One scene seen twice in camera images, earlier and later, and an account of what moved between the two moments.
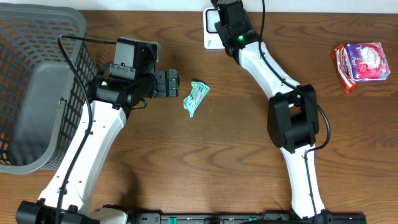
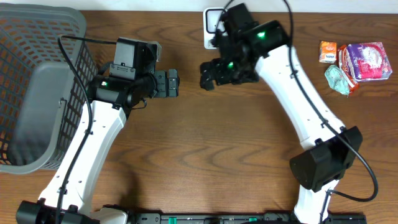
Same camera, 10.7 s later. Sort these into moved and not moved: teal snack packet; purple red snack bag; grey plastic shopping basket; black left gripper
Moved: teal snack packet
Not moved: grey plastic shopping basket; black left gripper; purple red snack bag
